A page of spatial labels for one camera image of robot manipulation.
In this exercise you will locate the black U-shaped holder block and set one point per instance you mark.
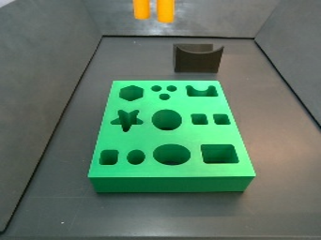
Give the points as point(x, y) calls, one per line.
point(197, 58)

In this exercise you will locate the green shape sorting board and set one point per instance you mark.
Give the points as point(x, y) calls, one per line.
point(168, 140)

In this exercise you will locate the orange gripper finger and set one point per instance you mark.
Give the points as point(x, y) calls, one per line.
point(142, 9)
point(164, 11)

